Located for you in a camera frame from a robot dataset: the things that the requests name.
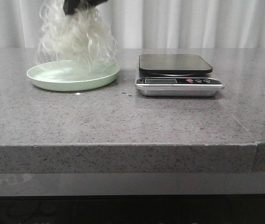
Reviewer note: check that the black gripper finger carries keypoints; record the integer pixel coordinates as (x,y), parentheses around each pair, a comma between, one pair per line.
(96,2)
(69,6)

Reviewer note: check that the white vermicelli bundle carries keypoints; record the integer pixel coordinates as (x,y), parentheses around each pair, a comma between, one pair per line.
(83,38)

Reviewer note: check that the white pleated curtain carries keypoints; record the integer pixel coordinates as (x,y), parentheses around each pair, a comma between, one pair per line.
(173,24)

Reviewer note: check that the light green round plate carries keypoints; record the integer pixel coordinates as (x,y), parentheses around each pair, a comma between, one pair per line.
(67,76)

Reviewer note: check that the black silver kitchen scale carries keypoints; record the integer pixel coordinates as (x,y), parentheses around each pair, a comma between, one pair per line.
(175,75)

